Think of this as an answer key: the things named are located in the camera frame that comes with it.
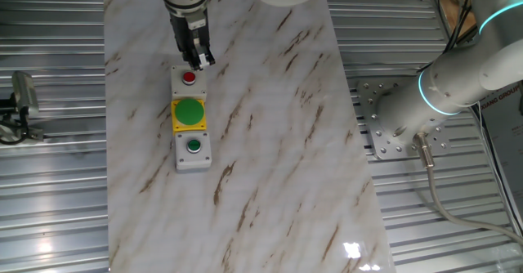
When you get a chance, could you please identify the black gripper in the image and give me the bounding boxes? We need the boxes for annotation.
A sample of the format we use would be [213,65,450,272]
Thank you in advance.
[169,7,217,70]

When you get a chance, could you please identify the grey box red button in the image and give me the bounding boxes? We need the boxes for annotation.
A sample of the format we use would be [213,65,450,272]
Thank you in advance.
[170,65,208,101]

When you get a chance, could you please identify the yellow box large green button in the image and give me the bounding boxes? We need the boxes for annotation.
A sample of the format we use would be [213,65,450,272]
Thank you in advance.
[171,96,208,133]

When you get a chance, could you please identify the grey box small green button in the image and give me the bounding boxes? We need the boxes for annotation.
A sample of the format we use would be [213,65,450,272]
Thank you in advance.
[174,131,213,172]

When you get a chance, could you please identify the marble pattern table mat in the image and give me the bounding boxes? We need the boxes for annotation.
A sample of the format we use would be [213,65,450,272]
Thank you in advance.
[102,0,396,273]

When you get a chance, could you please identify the brown wooden board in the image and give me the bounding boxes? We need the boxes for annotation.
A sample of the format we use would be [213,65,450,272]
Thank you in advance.
[437,0,477,41]

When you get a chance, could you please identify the printed poster sign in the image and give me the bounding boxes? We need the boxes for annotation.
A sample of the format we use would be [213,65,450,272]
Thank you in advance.
[476,83,523,225]

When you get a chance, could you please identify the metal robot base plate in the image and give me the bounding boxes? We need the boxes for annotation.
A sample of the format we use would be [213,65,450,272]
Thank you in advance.
[355,78,453,160]

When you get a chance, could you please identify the grey camera on mount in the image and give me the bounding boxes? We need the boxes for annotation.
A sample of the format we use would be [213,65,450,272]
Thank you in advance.
[0,70,45,145]

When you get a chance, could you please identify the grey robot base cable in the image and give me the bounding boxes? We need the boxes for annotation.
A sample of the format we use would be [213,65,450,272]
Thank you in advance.
[412,132,523,248]

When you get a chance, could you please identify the black background cables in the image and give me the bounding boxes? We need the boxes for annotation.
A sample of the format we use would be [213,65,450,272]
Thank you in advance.
[416,0,479,74]

